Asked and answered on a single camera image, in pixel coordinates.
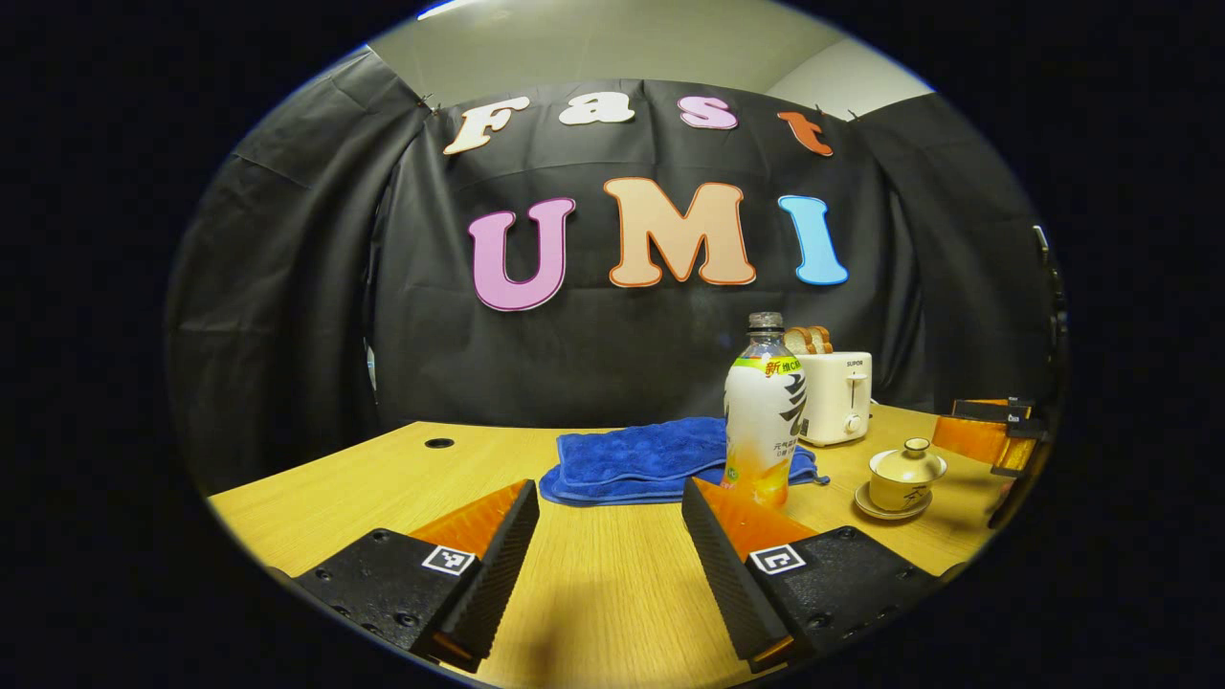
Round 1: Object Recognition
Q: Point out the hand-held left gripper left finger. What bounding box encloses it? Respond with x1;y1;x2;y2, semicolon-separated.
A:
292;478;542;674

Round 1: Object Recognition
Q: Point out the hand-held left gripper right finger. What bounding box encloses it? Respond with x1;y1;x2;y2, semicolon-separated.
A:
681;477;944;674

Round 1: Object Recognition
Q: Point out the cream teacup lid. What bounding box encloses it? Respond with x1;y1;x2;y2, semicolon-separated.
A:
869;438;948;485

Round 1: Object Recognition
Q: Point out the cream ceramic teacup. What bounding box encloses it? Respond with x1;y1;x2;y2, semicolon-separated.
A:
869;476;934;512

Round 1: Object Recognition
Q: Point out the clear plastic water bottle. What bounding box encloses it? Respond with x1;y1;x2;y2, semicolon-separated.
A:
721;312;808;510

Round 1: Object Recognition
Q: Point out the cream ceramic saucer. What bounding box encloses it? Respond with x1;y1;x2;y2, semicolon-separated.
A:
854;481;934;522

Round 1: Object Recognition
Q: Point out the white toaster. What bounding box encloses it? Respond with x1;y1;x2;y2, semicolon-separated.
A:
794;351;874;448

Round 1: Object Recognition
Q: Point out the blue folded towel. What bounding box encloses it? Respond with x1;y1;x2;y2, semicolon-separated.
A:
539;416;830;507

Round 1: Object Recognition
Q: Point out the black backdrop cloth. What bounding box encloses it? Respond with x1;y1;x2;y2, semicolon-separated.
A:
163;48;1068;494

